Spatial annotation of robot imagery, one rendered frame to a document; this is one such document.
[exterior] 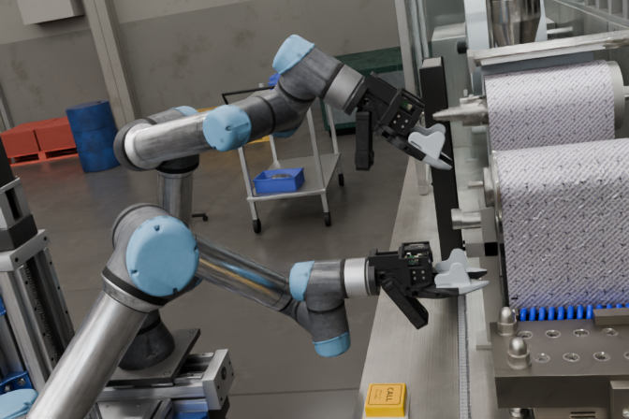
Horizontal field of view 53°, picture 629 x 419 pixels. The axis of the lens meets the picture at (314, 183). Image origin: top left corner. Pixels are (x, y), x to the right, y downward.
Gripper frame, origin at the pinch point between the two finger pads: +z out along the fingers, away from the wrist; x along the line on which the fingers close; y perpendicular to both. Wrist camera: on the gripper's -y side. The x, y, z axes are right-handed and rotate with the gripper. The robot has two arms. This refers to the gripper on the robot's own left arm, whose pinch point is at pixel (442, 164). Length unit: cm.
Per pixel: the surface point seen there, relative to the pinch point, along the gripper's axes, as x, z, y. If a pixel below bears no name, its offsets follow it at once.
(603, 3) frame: 80, 23, 41
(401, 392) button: -13.8, 16.0, -36.5
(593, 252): -4.8, 29.4, 2.2
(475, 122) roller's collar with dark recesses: 23.8, 4.3, 5.2
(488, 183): -1.7, 8.3, 1.9
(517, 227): -4.7, 16.3, -1.2
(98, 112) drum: 541, -269, -309
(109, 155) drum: 539, -237, -350
